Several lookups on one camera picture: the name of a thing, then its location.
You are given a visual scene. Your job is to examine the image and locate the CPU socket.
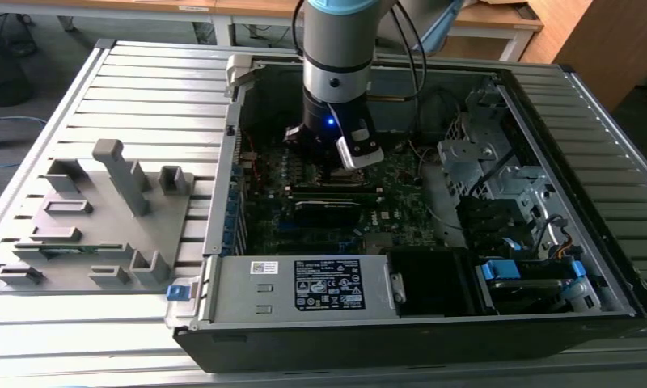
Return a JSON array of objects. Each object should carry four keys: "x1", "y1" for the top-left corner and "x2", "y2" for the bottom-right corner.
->
[{"x1": 307, "y1": 161, "x2": 377, "y2": 188}]

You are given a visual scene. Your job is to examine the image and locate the black graphics card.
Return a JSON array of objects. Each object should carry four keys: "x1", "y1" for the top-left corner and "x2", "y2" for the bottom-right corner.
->
[{"x1": 292, "y1": 198, "x2": 363, "y2": 228}]

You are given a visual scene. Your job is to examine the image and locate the green motherboard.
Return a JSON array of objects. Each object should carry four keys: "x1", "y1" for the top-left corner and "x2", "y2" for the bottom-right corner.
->
[{"x1": 235, "y1": 135, "x2": 458, "y2": 258}]

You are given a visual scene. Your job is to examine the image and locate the grey chipset heatsink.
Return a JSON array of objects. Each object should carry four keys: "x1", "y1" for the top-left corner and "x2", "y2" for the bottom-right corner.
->
[{"x1": 363, "y1": 232, "x2": 393, "y2": 254}]

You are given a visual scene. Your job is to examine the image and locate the silver drive cage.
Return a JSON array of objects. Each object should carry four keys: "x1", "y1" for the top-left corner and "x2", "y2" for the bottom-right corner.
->
[{"x1": 435, "y1": 76, "x2": 582, "y2": 259}]

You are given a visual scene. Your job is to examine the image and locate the silver power supply unit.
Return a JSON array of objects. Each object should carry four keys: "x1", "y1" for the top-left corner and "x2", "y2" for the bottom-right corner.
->
[{"x1": 199, "y1": 254, "x2": 399, "y2": 324}]

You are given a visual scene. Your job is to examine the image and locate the hard disk in blue carrier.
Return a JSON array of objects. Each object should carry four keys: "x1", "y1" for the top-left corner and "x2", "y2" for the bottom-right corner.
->
[{"x1": 475, "y1": 258, "x2": 599, "y2": 315}]

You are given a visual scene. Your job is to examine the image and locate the grey parts rack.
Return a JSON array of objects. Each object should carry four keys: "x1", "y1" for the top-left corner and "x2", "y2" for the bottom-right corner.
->
[{"x1": 0, "y1": 138, "x2": 196, "y2": 293}]

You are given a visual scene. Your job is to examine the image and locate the wooden desk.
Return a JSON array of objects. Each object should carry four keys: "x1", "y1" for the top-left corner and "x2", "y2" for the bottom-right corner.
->
[
  {"x1": 0, "y1": 0, "x2": 220, "y2": 33},
  {"x1": 213, "y1": 0, "x2": 544, "y2": 62}
]

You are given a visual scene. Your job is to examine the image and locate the green RAM stick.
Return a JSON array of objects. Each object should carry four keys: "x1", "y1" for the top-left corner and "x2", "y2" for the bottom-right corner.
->
[{"x1": 36, "y1": 242, "x2": 126, "y2": 258}]

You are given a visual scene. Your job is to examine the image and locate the black PC case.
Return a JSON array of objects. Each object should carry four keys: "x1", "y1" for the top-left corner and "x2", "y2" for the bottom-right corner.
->
[{"x1": 164, "y1": 52, "x2": 647, "y2": 375}]

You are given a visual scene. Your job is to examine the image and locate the black waste bin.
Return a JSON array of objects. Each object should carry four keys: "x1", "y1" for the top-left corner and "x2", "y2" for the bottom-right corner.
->
[{"x1": 0, "y1": 11, "x2": 40, "y2": 108}]

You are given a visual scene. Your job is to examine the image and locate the wooden cabinet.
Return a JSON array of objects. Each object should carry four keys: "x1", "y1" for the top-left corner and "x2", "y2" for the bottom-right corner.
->
[{"x1": 520, "y1": 0, "x2": 647, "y2": 113}]

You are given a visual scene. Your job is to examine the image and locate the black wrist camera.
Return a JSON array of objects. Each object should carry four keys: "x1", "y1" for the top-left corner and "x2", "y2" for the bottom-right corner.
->
[{"x1": 283, "y1": 125, "x2": 315, "y2": 146}]

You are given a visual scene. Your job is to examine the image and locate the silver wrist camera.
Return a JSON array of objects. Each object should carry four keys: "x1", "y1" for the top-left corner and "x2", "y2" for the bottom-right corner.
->
[{"x1": 335, "y1": 128, "x2": 385, "y2": 171}]

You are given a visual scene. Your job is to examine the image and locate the black cable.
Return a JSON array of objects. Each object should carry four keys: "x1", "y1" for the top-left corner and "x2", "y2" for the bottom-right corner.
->
[{"x1": 414, "y1": 86, "x2": 460, "y2": 142}]

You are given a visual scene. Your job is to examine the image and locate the grey case release handle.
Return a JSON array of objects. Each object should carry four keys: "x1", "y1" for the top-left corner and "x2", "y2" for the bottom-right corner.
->
[{"x1": 224, "y1": 54, "x2": 256, "y2": 98}]

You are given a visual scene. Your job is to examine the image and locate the black plastic cable cover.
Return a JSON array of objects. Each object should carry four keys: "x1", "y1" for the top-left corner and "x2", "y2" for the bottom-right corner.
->
[{"x1": 455, "y1": 196, "x2": 527, "y2": 248}]

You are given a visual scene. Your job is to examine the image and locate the coloured power wires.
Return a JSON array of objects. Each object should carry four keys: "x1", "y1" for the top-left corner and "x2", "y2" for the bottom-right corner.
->
[{"x1": 548, "y1": 237, "x2": 579, "y2": 259}]

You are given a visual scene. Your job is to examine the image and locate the blue floor cable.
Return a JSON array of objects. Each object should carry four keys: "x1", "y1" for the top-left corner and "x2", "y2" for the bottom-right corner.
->
[{"x1": 0, "y1": 115, "x2": 50, "y2": 169}]

